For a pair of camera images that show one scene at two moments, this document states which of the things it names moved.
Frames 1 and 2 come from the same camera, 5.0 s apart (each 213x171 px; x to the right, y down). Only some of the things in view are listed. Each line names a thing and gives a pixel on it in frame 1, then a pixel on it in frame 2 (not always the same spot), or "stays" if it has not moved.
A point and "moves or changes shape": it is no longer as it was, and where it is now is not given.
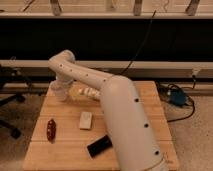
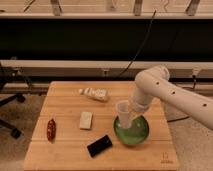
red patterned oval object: [51, 131] stays
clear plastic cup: [59, 90] moves or changes shape
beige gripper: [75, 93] -> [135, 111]
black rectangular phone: [99, 146] stays
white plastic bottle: [89, 92] stays
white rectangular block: [85, 120] stays
